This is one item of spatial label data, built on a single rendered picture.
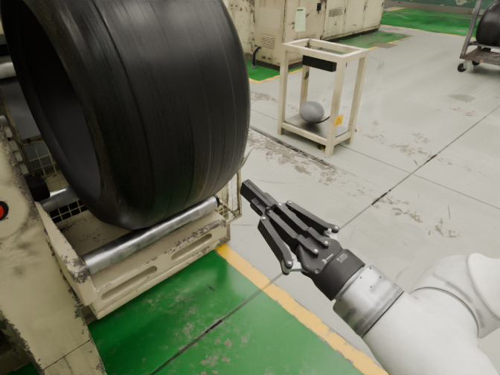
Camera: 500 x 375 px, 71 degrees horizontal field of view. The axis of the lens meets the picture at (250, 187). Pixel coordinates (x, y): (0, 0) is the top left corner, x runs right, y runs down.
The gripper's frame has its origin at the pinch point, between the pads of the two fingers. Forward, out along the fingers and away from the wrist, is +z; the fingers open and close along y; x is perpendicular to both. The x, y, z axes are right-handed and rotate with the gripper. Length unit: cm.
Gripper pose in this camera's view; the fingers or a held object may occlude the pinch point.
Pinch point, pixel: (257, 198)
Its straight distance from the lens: 61.0
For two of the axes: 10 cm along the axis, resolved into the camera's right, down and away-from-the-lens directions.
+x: -1.8, 7.0, 7.0
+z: -6.6, -6.1, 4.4
